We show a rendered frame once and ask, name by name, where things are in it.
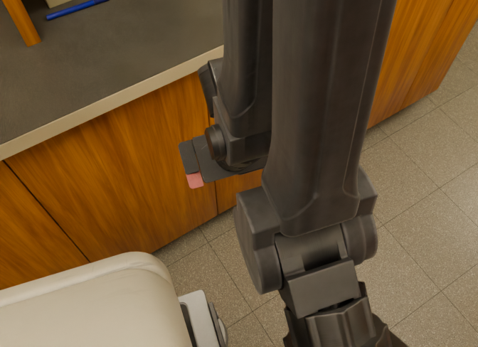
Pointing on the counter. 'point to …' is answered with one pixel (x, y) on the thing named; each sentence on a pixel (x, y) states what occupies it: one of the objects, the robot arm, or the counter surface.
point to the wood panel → (19, 15)
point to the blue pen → (77, 7)
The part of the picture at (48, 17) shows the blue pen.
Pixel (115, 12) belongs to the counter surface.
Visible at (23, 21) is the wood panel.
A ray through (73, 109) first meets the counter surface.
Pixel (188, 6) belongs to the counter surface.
